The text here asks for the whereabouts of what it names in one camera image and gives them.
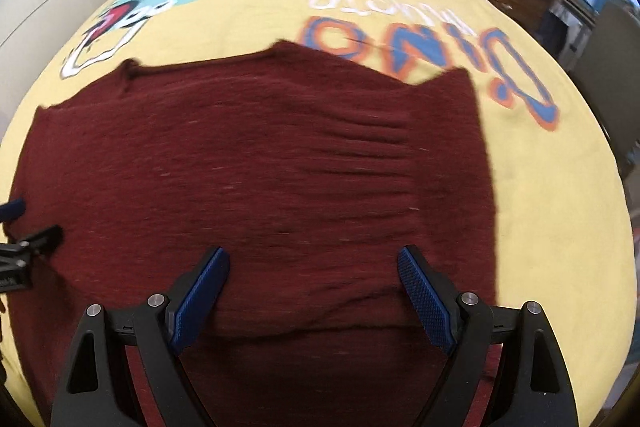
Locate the dark red knitted sweater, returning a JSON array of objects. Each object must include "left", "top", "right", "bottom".
[{"left": 0, "top": 41, "right": 502, "bottom": 427}]

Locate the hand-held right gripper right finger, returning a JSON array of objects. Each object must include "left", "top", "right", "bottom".
[{"left": 396, "top": 245, "right": 576, "bottom": 427}]

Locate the yellow dinosaur printed blanket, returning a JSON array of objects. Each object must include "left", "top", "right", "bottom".
[{"left": 0, "top": 0, "right": 637, "bottom": 427}]

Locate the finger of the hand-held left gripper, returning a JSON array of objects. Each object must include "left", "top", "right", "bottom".
[
  {"left": 0, "top": 226, "right": 64, "bottom": 261},
  {"left": 0, "top": 200, "right": 26, "bottom": 222}
]

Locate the grey-green chair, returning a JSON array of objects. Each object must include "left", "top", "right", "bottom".
[{"left": 569, "top": 1, "right": 640, "bottom": 160}]

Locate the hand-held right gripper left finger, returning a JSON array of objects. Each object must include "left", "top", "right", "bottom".
[{"left": 50, "top": 247, "right": 231, "bottom": 427}]

